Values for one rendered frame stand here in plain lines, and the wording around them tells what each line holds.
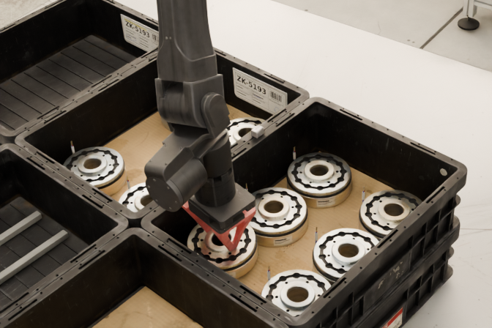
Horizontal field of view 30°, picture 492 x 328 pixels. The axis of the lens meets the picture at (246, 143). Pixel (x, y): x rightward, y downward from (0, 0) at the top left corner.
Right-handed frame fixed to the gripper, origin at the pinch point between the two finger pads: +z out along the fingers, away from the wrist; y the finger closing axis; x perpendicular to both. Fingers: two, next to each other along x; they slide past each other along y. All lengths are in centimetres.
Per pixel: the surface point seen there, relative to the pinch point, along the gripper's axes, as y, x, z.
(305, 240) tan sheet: 5.9, 11.1, 5.4
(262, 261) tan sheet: 4.6, 3.5, 5.0
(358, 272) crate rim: 21.8, 5.5, -5.5
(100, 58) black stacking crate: -59, 18, 8
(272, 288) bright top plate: 11.4, -0.6, 1.7
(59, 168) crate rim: -24.5, -10.9, -5.0
